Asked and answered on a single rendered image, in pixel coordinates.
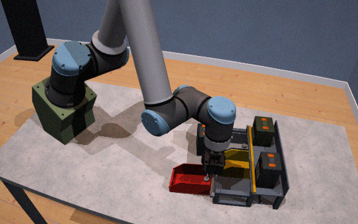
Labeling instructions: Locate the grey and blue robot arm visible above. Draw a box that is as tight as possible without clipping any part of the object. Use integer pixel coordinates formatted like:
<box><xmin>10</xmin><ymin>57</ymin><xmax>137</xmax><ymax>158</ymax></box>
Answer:
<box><xmin>45</xmin><ymin>0</ymin><xmax>236</xmax><ymax>151</ymax></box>

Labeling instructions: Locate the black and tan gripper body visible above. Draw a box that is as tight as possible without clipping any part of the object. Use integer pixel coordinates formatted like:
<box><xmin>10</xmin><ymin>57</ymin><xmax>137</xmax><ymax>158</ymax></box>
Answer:
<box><xmin>204</xmin><ymin>148</ymin><xmax>225</xmax><ymax>175</ymax></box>

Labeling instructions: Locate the dark grey shelf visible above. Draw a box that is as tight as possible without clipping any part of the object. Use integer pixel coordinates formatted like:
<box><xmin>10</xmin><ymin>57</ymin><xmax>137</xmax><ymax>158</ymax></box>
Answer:
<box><xmin>210</xmin><ymin>120</ymin><xmax>290</xmax><ymax>210</ymax></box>

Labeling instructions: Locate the red bin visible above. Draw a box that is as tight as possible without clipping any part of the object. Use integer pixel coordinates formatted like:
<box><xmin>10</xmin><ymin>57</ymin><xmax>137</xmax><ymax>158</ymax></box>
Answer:
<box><xmin>169</xmin><ymin>164</ymin><xmax>212</xmax><ymax>195</ymax></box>

